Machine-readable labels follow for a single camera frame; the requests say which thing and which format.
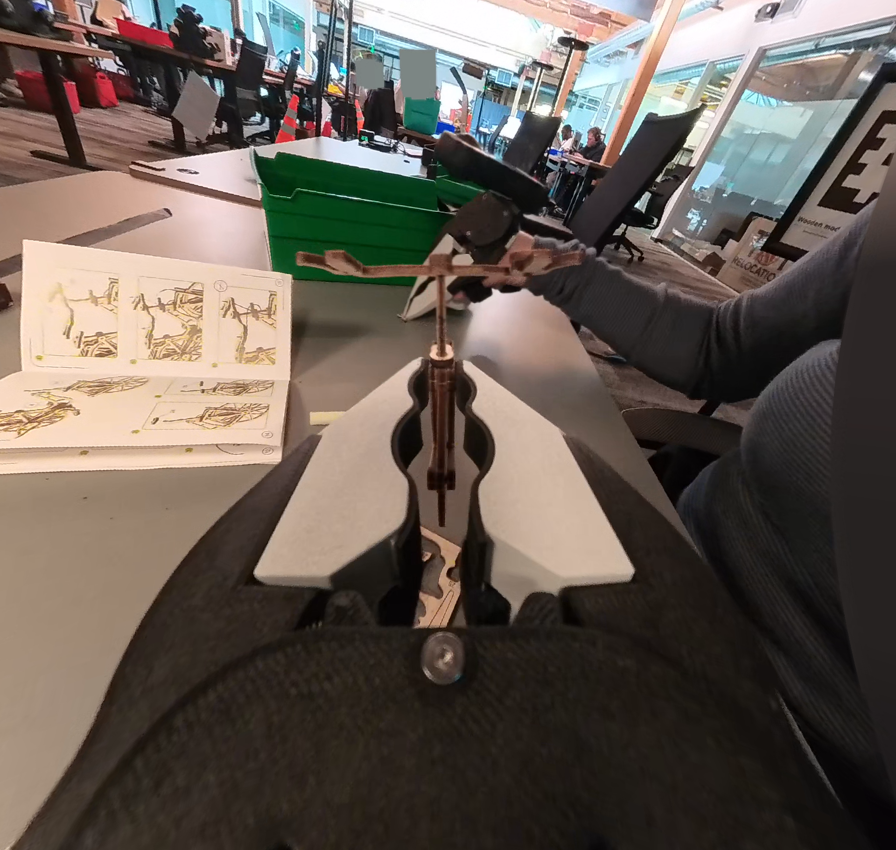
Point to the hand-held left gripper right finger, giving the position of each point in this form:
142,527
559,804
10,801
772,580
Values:
553,514

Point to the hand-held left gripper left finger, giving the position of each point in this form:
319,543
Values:
336,514

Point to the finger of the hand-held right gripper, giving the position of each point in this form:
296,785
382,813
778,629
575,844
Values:
423,290

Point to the white instruction booklet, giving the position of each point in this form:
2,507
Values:
140,374

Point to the person's right forearm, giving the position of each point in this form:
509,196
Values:
665,318

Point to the wooden parts sheet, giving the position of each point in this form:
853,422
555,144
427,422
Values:
441,584

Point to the black office chair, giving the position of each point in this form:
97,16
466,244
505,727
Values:
532,143
630,178

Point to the cream cylindrical wax stick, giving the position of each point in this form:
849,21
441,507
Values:
327,417

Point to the green tote bag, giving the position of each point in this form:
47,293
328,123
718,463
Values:
421,116

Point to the orange traffic cone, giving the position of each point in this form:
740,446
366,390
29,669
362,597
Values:
288,122
358,118

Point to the printed cardboard box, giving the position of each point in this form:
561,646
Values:
749,255

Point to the grey board panel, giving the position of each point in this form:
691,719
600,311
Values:
196,104

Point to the white printed sign board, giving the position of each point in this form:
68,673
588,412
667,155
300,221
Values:
847,164

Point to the red storage bin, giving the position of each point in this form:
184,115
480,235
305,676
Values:
45,90
143,34
98,88

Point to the long brown table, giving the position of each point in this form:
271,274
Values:
42,45

